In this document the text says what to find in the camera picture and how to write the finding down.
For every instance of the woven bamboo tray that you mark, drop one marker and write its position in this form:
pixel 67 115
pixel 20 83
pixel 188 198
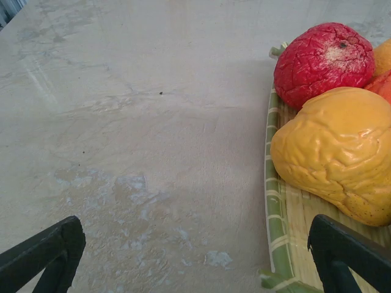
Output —
pixel 293 219

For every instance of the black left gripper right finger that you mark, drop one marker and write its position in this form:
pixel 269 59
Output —
pixel 327 241

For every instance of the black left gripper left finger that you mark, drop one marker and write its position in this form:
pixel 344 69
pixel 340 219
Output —
pixel 61 238

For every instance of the red wrinkled apple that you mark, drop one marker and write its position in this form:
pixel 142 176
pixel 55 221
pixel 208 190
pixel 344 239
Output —
pixel 311 70

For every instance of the orange fruit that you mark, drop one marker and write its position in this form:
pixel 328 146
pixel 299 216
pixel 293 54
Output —
pixel 384 58

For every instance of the yellow mango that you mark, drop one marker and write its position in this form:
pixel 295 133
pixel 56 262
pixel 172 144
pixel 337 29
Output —
pixel 330 152

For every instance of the red-orange fruit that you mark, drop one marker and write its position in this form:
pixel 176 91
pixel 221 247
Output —
pixel 383 87

